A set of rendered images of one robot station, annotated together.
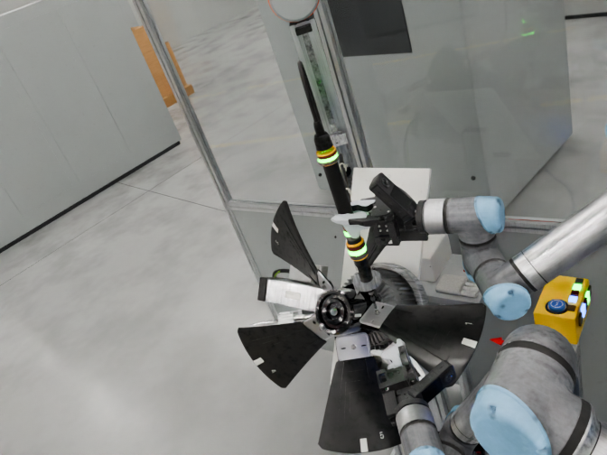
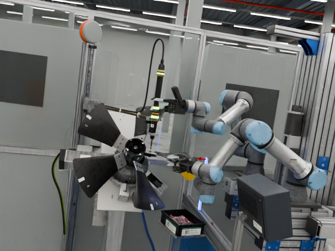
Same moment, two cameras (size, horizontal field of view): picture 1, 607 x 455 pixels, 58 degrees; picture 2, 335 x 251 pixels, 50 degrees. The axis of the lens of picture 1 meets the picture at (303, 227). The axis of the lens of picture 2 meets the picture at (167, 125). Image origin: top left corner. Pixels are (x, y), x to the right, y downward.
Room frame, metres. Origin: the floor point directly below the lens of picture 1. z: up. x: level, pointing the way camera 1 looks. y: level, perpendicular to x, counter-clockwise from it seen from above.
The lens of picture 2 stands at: (-0.08, 1.58, 1.58)
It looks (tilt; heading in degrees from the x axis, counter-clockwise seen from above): 6 degrees down; 303
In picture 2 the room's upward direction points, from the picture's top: 8 degrees clockwise
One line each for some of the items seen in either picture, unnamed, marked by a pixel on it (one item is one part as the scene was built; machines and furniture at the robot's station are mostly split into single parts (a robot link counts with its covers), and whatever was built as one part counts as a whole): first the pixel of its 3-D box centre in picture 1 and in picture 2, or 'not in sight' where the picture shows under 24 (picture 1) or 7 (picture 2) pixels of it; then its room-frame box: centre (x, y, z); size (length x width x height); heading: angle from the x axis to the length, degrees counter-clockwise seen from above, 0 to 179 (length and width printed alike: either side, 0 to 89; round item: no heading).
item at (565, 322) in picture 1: (563, 310); (191, 172); (1.04, -0.56, 1.02); 0.16 x 0.10 x 0.11; 136
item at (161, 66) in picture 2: (345, 213); (157, 99); (1.08, -0.10, 1.50); 0.04 x 0.04 x 0.46
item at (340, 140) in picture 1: (339, 149); (90, 104); (1.70, -0.20, 1.39); 0.10 x 0.07 x 0.08; 171
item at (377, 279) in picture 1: (362, 264); (152, 126); (1.09, -0.10, 1.34); 0.09 x 0.07 x 0.10; 171
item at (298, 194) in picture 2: not in sight; (294, 189); (0.35, -0.56, 1.09); 0.15 x 0.15 x 0.10
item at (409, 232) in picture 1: (399, 220); (176, 106); (1.02, -0.20, 1.47); 0.12 x 0.08 x 0.09; 56
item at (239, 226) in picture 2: not in sight; (238, 231); (0.45, 0.01, 0.96); 0.03 x 0.03 x 0.20; 46
